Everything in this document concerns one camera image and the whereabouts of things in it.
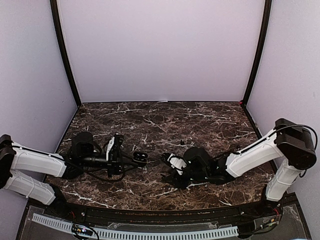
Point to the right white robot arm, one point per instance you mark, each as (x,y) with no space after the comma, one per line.
(295,143)

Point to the right black frame post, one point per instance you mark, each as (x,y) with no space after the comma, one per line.
(258,53)

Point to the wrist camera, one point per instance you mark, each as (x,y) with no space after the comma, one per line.
(112,148)
(174,161)

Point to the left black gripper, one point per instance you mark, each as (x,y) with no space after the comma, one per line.
(115,165)

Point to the left black frame post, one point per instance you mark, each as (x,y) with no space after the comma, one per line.
(63,51)

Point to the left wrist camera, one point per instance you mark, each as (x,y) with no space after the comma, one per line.
(112,148)

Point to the black frame post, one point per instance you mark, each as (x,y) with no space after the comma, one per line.
(63,51)
(258,53)

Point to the white slotted cable duct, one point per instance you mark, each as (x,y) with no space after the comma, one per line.
(124,231)

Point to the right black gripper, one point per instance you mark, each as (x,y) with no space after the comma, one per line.
(176,181)

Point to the black charging case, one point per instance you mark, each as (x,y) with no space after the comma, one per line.
(140,158)

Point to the black front rail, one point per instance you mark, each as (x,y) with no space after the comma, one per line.
(101,215)

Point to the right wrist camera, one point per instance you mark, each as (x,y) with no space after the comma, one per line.
(174,161)

